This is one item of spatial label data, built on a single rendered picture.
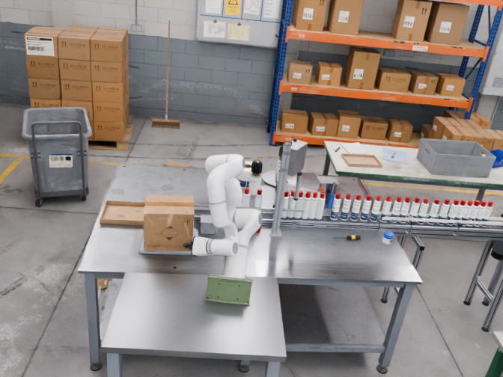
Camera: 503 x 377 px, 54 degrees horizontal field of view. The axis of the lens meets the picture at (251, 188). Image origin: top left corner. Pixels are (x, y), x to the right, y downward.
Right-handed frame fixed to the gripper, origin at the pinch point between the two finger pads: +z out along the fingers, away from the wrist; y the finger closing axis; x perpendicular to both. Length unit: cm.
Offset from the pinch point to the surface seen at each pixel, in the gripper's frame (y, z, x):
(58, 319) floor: -53, 136, -40
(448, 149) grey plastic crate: 155, -95, -281
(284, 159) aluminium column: 66, -31, -46
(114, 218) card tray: 19, 81, -21
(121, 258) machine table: -9, 49, -2
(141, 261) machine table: -9.7, 38.1, -8.0
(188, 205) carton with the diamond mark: 28.1, 17.9, -18.2
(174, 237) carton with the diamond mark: 7.4, 23.5, -17.2
